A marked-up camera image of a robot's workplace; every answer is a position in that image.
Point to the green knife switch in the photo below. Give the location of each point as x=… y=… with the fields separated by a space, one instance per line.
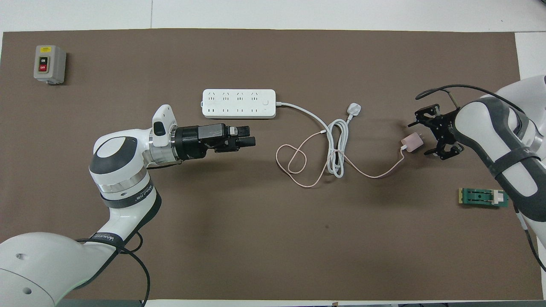
x=477 y=197

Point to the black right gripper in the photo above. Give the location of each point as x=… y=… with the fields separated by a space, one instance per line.
x=445 y=128

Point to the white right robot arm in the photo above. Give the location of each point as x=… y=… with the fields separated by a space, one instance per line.
x=512 y=170

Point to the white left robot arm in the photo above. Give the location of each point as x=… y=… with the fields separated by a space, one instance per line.
x=115 y=200

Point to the pink charger adapter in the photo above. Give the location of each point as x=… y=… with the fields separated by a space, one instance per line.
x=411 y=143

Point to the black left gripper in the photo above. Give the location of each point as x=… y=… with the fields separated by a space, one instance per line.
x=192 y=143

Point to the white power strip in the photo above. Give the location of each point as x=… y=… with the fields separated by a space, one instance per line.
x=239 y=104

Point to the brown table mat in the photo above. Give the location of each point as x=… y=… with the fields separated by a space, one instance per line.
x=256 y=238

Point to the grey on-off switch box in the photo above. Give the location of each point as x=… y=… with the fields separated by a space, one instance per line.
x=45 y=64

